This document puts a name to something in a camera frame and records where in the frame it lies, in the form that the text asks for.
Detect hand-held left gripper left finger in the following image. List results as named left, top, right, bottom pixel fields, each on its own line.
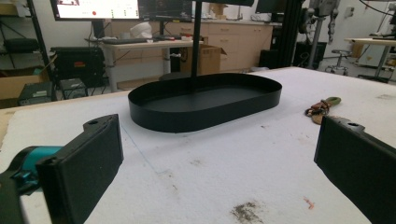
left=0, top=113, right=124, bottom=224

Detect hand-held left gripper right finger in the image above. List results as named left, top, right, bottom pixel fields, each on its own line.
left=313, top=115, right=396, bottom=224

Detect keychain with green loop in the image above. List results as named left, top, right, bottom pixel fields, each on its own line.
left=304, top=96, right=343, bottom=126

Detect black oval tray stand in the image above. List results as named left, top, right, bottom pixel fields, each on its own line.
left=127, top=0, right=283, bottom=133

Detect small black device box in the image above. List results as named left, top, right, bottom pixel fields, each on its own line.
left=59, top=77, right=89, bottom=101

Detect grey electronics box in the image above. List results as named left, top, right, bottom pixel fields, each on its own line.
left=17, top=81, right=54, bottom=106

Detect black equipment case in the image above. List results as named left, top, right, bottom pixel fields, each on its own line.
left=49, top=46, right=106, bottom=88

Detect large cardboard box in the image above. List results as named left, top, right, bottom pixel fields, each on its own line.
left=0, top=66, right=50, bottom=109

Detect round metal stool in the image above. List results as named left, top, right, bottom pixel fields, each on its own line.
left=325, top=49, right=353, bottom=77

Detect wooden side table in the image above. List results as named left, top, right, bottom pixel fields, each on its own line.
left=344, top=36, right=396, bottom=83

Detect black keyboard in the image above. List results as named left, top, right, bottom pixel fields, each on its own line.
left=102, top=37, right=150, bottom=45

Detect white standing desk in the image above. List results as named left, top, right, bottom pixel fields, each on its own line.
left=85, top=38, right=205, bottom=92

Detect black metal shelf rack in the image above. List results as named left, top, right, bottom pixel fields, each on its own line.
left=0, top=0, right=59, bottom=102

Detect white foam mat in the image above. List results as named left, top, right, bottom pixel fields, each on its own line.
left=0, top=66, right=396, bottom=224

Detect white crumpled cloth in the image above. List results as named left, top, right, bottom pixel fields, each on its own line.
left=129, top=21, right=153, bottom=39

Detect computer monitor with bright screen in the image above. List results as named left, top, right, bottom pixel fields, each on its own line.
left=49, top=0, right=141, bottom=22

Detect wooden cabinets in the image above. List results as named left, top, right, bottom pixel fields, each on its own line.
left=106, top=19, right=275, bottom=73

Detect dark computer monitor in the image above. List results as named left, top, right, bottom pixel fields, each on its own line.
left=138, top=0, right=194, bottom=22

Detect black aluminium frame post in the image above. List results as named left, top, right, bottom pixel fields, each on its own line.
left=278, top=0, right=304, bottom=69

